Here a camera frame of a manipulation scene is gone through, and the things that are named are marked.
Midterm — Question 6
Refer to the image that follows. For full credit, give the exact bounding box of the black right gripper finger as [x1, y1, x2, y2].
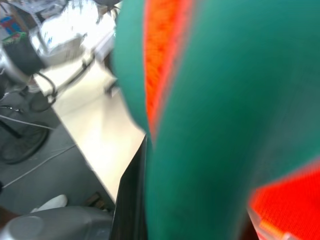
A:
[111, 134, 154, 240]

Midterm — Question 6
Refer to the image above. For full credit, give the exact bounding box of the green and orange cloth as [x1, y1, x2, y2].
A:
[111, 0, 320, 240]

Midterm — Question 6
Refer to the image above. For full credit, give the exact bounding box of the clear plastic bag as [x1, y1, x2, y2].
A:
[38, 13, 87, 55]

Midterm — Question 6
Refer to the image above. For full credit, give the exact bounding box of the colourful printed box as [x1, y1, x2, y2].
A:
[0, 13, 29, 45]

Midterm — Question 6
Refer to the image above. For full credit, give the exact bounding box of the silver robot body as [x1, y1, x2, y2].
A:
[0, 204, 114, 240]

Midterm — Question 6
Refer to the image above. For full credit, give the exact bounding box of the white shoe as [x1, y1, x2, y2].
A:
[29, 194, 69, 214]

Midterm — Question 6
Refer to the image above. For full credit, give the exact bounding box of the black round wheel base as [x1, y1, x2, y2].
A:
[0, 120, 50, 166]

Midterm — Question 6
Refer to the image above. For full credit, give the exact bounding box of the white floor cable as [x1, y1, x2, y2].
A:
[1, 143, 76, 189]

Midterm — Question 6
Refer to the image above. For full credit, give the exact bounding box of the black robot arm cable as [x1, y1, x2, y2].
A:
[31, 71, 59, 105]

